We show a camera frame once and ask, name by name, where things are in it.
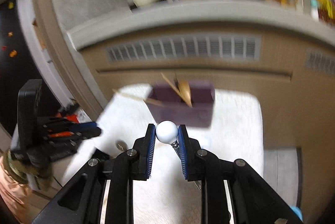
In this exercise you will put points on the wooden spoon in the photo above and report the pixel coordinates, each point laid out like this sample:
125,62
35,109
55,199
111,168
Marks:
185,91

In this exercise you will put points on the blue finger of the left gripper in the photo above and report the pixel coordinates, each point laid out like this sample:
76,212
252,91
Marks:
87,134
82,127

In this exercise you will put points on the white lace tablecloth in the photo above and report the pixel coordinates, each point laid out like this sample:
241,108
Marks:
166,197

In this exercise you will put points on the small grey ventilation grille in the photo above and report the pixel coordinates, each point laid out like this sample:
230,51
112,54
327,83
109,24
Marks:
320,62

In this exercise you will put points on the person's hand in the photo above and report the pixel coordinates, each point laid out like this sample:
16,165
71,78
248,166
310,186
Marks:
14,196

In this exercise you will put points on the black refrigerator with magnets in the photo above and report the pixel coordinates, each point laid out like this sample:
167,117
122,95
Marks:
17,65

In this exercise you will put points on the dark textured handle steel spoon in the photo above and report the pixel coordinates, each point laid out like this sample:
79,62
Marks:
121,145

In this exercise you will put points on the yellow seasoning packages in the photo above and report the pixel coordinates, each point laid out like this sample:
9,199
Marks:
323,10

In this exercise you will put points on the red door mat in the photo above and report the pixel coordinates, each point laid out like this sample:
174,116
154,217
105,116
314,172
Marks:
61,126

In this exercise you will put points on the light blue bowl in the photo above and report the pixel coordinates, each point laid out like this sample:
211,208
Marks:
297,211

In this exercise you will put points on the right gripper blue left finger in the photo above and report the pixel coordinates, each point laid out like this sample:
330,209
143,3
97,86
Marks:
140,157

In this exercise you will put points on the wooden chopstick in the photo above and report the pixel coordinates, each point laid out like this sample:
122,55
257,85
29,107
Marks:
173,86
153,102
129,95

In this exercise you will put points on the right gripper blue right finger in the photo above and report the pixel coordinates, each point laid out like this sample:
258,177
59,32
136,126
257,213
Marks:
192,157

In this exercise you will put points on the purple plastic utensil holder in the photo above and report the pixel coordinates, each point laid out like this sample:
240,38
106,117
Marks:
174,109

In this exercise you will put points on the grey stone countertop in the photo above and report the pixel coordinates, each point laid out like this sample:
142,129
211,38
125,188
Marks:
258,12

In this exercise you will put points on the white cabinet with shelf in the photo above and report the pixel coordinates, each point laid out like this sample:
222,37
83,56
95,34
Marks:
41,57

